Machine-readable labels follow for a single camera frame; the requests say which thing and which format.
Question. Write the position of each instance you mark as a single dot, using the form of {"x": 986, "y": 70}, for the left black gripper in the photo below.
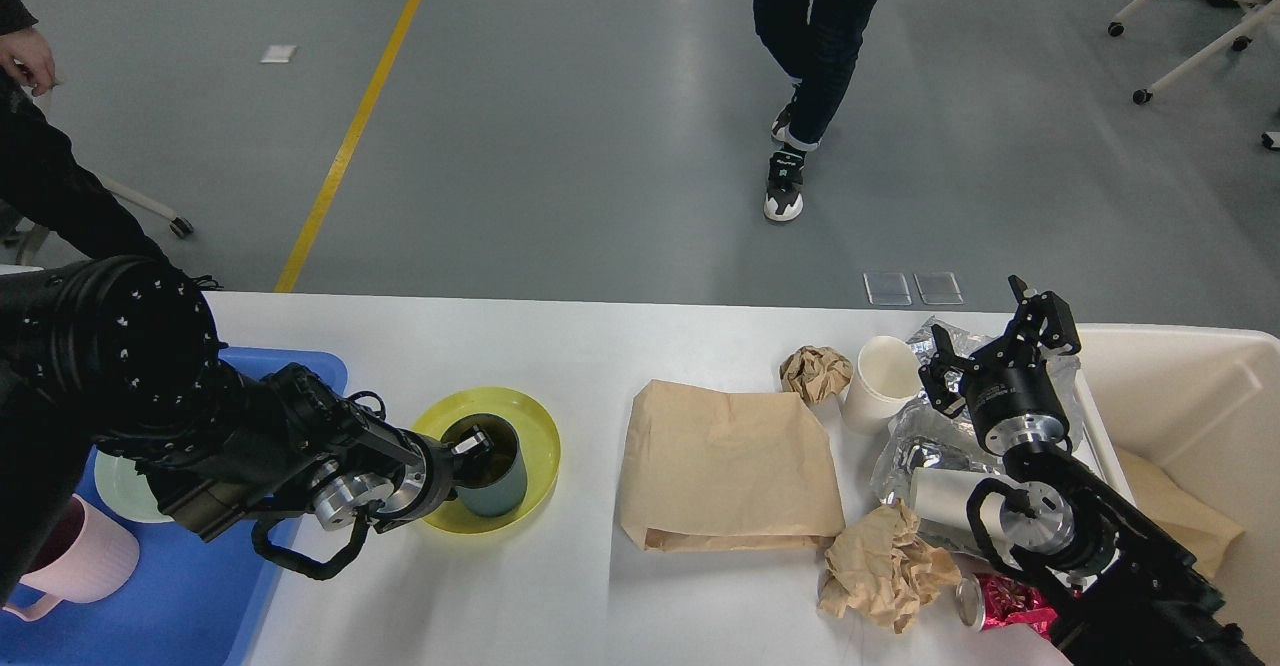
{"x": 339, "y": 492}

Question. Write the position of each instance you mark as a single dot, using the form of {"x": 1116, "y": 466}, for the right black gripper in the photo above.
{"x": 1014, "y": 403}

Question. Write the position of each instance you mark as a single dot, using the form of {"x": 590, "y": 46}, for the teal mug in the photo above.
{"x": 505, "y": 479}

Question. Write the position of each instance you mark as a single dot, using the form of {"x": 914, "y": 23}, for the yellow plate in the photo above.
{"x": 540, "y": 445}

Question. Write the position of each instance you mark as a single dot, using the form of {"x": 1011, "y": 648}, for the pink mug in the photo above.
{"x": 86, "y": 557}

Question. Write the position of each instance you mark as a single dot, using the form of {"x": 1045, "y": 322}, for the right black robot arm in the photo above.
{"x": 1124, "y": 591}

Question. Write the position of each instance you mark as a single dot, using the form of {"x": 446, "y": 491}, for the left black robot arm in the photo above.
{"x": 122, "y": 355}

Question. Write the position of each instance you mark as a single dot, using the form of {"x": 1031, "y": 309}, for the right clear floor plate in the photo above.
{"x": 939, "y": 288}

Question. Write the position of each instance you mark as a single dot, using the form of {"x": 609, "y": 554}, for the clear floor plate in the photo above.
{"x": 887, "y": 289}
{"x": 939, "y": 288}

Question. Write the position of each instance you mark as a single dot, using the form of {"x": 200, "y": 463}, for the silver foil bag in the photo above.
{"x": 920, "y": 438}

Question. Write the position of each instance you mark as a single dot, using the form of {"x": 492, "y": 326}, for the left clear floor plate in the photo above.
{"x": 887, "y": 289}

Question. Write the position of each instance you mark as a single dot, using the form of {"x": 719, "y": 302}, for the lying white paper cup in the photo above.
{"x": 940, "y": 495}

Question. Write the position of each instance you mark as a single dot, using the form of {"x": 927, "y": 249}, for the small crumpled brown paper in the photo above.
{"x": 815, "y": 373}

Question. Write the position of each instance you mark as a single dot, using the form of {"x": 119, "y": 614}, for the beige plastic bin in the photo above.
{"x": 1203, "y": 404}

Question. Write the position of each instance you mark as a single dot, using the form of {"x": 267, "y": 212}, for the flat brown paper bag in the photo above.
{"x": 708, "y": 471}

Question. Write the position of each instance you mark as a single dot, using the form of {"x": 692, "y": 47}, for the large crumpled brown paper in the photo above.
{"x": 882, "y": 568}

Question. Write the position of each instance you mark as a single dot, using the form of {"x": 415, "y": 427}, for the crushed red can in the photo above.
{"x": 988, "y": 601}

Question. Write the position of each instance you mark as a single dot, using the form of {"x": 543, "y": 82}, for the brown paper in bin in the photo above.
{"x": 1203, "y": 530}

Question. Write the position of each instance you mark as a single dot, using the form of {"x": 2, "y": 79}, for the blue plastic tray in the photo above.
{"x": 187, "y": 603}

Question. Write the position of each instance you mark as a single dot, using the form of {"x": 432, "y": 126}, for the light green plate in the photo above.
{"x": 125, "y": 491}

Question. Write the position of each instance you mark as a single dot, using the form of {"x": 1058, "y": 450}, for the person in black sneakers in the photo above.
{"x": 817, "y": 45}

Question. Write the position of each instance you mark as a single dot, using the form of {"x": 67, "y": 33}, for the person in dark clothes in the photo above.
{"x": 40, "y": 176}

